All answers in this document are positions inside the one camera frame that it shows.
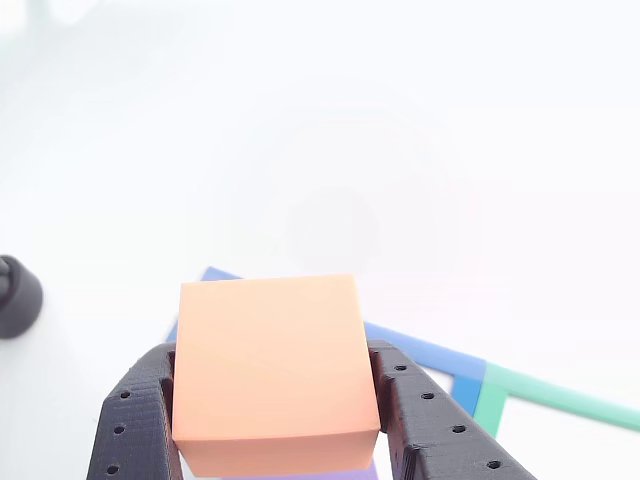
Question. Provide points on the orange block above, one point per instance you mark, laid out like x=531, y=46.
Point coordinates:
x=270, y=360

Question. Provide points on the black tripod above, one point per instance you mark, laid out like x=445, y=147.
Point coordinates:
x=20, y=300

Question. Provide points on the blue tape square frame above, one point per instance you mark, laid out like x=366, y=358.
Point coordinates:
x=425, y=352

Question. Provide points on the green tape square frame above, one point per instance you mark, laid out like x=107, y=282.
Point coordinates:
x=490, y=400

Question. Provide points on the large purple block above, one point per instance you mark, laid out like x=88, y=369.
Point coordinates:
x=325, y=474

